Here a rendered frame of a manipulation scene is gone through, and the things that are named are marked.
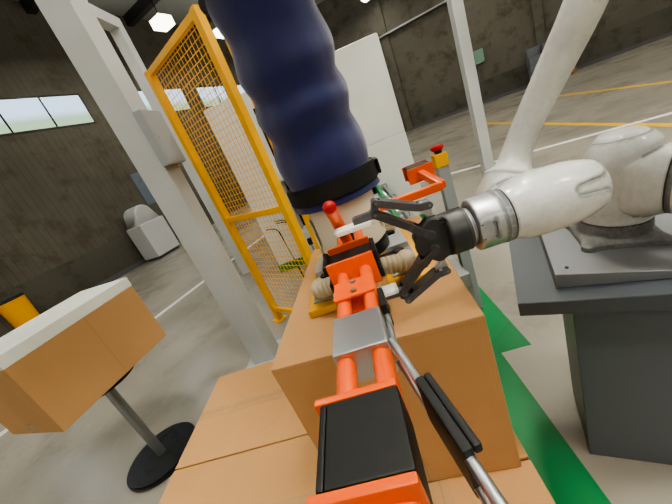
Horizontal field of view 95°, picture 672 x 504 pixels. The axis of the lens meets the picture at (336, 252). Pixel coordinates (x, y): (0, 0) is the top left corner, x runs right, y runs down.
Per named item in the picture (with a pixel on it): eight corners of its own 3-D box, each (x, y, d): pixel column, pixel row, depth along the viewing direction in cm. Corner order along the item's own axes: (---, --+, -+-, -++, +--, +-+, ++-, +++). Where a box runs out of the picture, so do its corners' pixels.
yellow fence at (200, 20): (272, 321, 280) (138, 76, 208) (279, 314, 286) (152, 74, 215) (343, 336, 220) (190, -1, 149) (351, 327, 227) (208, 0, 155)
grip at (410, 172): (405, 181, 109) (401, 168, 107) (429, 172, 108) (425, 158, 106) (410, 185, 101) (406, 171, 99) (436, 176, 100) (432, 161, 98)
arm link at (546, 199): (529, 246, 46) (495, 243, 59) (641, 210, 44) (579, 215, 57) (505, 178, 46) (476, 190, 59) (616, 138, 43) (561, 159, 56)
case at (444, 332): (350, 334, 128) (312, 250, 114) (446, 307, 120) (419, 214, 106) (343, 496, 72) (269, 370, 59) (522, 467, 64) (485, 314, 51)
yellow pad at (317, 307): (319, 260, 101) (313, 247, 100) (347, 250, 100) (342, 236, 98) (310, 319, 70) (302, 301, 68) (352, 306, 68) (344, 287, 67)
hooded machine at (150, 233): (169, 249, 931) (141, 204, 880) (183, 245, 897) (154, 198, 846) (145, 263, 865) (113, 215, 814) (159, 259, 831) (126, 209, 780)
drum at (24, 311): (43, 321, 664) (18, 293, 639) (51, 320, 640) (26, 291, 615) (16, 337, 625) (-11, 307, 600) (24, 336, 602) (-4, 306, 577)
